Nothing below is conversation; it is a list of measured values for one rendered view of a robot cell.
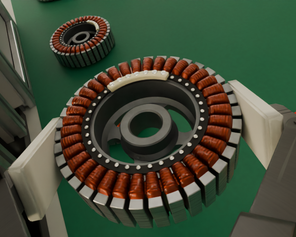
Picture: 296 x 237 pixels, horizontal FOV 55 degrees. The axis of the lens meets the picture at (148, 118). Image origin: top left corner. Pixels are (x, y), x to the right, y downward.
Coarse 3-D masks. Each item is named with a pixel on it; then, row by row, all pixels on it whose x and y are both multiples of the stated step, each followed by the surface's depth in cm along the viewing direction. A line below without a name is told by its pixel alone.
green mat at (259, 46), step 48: (96, 0) 64; (144, 0) 60; (192, 0) 57; (240, 0) 54; (288, 0) 51; (48, 48) 56; (144, 48) 50; (192, 48) 48; (240, 48) 46; (288, 48) 44; (48, 96) 47; (288, 96) 38; (240, 144) 35; (240, 192) 32
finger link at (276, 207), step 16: (288, 128) 11; (288, 144) 10; (272, 160) 9; (288, 160) 9; (272, 176) 9; (288, 176) 8; (272, 192) 8; (288, 192) 8; (256, 208) 8; (272, 208) 7; (288, 208) 7; (240, 224) 6; (256, 224) 6; (272, 224) 6; (288, 224) 6
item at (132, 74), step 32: (128, 64) 20; (160, 64) 19; (192, 64) 18; (96, 96) 19; (128, 96) 20; (160, 96) 20; (192, 96) 17; (224, 96) 16; (64, 128) 17; (96, 128) 18; (128, 128) 17; (160, 128) 17; (192, 128) 18; (224, 128) 15; (64, 160) 16; (96, 160) 16; (160, 160) 15; (192, 160) 14; (224, 160) 15; (96, 192) 15; (128, 192) 14; (160, 192) 14; (192, 192) 14; (128, 224) 16; (160, 224) 15
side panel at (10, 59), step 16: (0, 0) 59; (0, 16) 58; (0, 32) 52; (16, 32) 60; (0, 48) 47; (16, 48) 53; (0, 64) 40; (16, 64) 50; (16, 80) 42; (32, 96) 48
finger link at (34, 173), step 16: (48, 128) 17; (32, 144) 15; (48, 144) 16; (16, 160) 14; (32, 160) 14; (48, 160) 16; (16, 176) 13; (32, 176) 14; (48, 176) 15; (32, 192) 13; (48, 192) 15; (32, 208) 14
